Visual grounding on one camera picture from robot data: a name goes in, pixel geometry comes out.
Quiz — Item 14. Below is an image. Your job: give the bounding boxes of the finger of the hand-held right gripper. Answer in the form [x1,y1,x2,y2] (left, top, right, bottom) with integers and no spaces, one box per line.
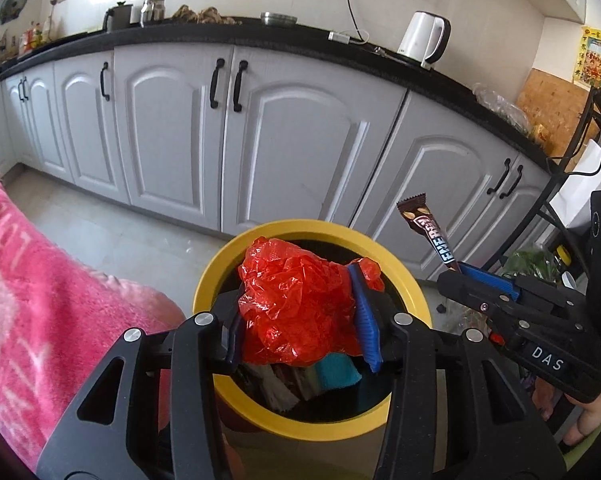
[455,260,589,311]
[437,271,526,326]

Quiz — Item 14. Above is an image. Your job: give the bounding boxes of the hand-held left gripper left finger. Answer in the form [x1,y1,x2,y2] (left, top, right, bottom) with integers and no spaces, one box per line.
[36,287,246,480]

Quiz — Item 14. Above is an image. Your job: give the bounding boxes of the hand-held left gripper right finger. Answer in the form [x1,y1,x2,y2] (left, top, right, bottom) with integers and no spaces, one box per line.
[347,262,566,480]

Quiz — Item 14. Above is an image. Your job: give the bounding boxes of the red plastic bag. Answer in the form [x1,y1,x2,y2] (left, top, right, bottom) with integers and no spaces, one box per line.
[238,237,385,366]

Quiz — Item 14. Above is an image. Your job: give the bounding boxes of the brown candy bar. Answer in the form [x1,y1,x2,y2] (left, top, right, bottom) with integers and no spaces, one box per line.
[397,194,464,275]

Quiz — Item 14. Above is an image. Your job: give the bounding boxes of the yellow round waste bin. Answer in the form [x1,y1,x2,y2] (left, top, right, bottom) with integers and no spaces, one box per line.
[193,218,434,436]

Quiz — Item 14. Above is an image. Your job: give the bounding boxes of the person's right hand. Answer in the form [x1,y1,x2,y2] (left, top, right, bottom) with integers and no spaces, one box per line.
[561,387,601,453]

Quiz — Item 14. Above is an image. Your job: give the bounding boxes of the green leafy vegetables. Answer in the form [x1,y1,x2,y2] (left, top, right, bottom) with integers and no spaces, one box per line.
[501,247,561,281]

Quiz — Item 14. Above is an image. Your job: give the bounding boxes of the black metal rack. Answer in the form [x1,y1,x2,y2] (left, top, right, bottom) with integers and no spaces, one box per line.
[481,87,601,281]

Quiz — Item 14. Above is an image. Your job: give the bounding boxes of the silver foil wrapper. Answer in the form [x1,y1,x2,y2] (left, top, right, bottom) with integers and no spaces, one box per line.
[240,362,316,413]

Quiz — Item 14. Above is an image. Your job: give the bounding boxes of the teal cloth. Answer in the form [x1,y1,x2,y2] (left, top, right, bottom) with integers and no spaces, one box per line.
[315,352,364,392]

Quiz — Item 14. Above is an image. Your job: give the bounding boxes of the yellow capped bottle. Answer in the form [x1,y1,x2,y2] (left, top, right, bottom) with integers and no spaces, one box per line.
[553,246,576,286]

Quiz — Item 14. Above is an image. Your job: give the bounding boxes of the white paper bag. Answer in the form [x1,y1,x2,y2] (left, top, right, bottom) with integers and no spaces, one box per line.
[551,140,601,231]

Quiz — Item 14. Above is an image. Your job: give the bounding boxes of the clear plastic bag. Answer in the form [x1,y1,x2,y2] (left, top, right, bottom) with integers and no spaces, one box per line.
[471,82,534,133]

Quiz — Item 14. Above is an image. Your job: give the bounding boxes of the wooden cutting board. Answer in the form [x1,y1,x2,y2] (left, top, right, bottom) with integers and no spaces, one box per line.
[517,67,601,158]

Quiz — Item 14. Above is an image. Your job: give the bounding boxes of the white kitchen base cabinets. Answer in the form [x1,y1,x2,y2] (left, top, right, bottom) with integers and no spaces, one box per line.
[0,42,554,281]

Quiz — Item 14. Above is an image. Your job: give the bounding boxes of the pink printed blanket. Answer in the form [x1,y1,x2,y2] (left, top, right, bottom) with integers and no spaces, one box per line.
[0,160,186,471]

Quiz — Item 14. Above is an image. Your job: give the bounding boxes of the white electric kettle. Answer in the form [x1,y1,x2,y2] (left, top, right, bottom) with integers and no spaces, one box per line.
[397,11,452,71]

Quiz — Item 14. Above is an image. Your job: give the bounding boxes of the metal bowl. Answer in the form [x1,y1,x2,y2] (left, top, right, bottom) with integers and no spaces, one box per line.
[259,11,298,27]

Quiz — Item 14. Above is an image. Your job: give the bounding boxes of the pile of ginger roots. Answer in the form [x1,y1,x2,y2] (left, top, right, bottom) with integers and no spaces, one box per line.
[170,5,237,26]

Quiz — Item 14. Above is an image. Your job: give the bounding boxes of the metal canister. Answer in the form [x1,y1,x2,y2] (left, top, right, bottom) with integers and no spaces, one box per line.
[140,0,167,26]

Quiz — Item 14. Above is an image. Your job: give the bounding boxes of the group of condiment bottles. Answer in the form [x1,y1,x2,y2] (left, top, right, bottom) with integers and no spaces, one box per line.
[0,20,54,61]

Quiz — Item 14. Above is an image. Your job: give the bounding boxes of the yellow wall poster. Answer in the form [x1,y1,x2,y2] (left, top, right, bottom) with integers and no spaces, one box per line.
[573,25,601,93]

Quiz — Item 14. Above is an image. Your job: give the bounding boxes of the round wall ornament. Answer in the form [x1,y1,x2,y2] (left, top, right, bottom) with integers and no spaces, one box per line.
[0,0,30,23]

